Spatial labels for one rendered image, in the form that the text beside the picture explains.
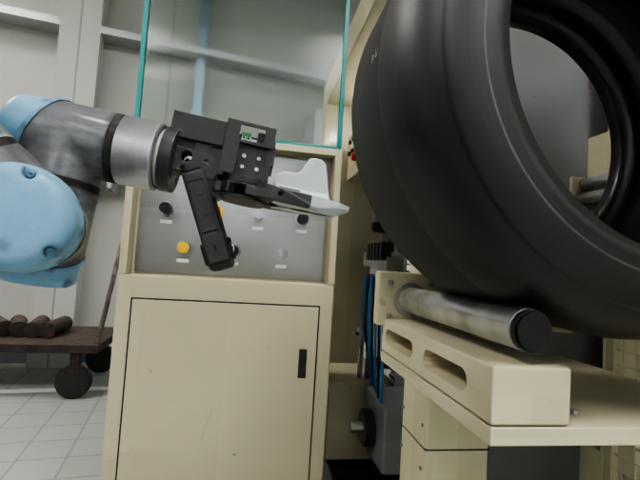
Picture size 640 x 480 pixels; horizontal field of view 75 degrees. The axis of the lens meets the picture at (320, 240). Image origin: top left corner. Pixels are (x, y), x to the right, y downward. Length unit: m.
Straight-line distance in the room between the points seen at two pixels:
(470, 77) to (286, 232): 0.81
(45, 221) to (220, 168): 0.19
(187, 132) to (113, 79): 3.89
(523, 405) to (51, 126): 0.54
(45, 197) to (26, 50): 4.24
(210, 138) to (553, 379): 0.44
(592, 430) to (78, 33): 4.23
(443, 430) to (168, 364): 0.66
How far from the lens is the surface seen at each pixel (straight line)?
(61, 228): 0.34
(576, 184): 1.17
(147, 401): 1.19
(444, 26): 0.46
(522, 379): 0.49
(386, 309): 0.78
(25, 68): 4.51
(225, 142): 0.46
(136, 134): 0.47
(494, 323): 0.50
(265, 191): 0.44
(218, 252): 0.46
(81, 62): 4.24
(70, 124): 0.49
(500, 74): 0.45
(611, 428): 0.57
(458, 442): 0.92
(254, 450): 1.21
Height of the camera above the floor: 0.96
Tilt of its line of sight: 3 degrees up
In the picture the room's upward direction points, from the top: 4 degrees clockwise
